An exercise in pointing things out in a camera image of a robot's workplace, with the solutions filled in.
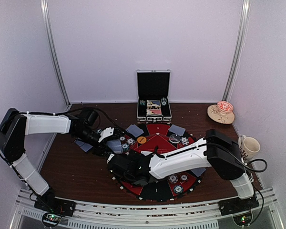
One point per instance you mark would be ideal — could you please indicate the yellow big blind button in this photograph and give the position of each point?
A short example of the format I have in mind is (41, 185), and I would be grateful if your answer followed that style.
(141, 140)

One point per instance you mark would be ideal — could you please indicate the eight of diamonds card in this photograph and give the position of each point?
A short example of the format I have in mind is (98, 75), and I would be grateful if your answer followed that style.
(146, 152)

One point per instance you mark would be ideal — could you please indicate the aluminium poker case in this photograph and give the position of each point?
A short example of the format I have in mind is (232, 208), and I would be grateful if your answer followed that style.
(153, 85)

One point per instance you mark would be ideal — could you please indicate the chip on seat five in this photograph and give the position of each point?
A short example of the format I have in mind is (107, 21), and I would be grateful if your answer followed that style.
(130, 141)

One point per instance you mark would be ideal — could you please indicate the clear dealer button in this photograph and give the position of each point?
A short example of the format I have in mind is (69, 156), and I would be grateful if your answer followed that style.
(174, 138)

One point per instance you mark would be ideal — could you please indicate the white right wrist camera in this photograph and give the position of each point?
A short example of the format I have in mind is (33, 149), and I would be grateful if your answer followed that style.
(110, 157)

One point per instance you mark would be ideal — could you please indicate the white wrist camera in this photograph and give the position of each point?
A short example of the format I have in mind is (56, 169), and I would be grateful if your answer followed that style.
(110, 157)
(107, 132)

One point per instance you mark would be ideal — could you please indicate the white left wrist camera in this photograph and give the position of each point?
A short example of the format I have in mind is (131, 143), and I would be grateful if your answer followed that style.
(107, 132)

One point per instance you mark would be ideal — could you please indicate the blue chip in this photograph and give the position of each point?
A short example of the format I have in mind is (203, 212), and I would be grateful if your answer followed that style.
(178, 189)

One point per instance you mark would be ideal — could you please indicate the round red black poker mat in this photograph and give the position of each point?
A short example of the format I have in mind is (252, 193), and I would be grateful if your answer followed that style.
(157, 136)

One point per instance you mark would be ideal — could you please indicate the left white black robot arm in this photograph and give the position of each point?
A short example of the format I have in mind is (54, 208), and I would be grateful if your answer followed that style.
(16, 126)

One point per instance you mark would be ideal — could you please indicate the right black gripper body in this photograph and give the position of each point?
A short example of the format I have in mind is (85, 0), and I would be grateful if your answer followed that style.
(130, 179)

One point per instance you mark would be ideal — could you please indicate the round wooden board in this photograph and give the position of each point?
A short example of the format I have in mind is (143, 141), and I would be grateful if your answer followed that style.
(215, 114)

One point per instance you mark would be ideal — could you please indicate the chips in case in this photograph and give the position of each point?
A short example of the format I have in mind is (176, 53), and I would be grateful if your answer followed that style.
(163, 101)

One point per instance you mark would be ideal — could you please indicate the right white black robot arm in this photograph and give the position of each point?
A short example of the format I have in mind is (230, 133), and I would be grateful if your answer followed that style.
(214, 150)

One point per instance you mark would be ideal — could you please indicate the white chip stack near ten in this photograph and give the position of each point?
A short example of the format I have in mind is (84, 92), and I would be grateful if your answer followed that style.
(173, 179)

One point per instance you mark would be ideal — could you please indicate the red white patterned bowl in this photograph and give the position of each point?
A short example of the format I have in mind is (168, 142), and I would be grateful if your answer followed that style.
(225, 106)

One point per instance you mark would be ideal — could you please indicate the teal chip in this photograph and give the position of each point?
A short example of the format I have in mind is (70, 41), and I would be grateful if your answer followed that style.
(125, 147)

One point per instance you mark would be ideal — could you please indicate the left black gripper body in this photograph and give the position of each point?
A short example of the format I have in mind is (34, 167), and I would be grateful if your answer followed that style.
(99, 149)

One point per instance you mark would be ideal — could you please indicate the card decks in case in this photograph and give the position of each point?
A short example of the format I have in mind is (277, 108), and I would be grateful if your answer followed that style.
(153, 107)

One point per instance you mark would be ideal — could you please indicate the blue checkered card deck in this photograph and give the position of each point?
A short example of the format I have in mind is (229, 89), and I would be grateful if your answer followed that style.
(115, 146)

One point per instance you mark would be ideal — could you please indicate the aluminium front rail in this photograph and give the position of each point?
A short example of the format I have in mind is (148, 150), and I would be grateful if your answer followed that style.
(200, 215)

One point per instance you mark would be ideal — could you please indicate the chip stack under right arm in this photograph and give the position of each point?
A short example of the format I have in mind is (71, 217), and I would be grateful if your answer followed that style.
(249, 147)

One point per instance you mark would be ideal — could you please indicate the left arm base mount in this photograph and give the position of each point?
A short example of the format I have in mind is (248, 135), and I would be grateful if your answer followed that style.
(57, 206)

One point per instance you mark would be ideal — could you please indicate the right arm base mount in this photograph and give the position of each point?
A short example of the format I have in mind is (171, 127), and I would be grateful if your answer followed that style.
(236, 205)

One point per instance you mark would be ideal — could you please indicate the card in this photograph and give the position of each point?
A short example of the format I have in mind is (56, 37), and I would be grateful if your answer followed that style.
(134, 130)
(177, 130)
(198, 171)

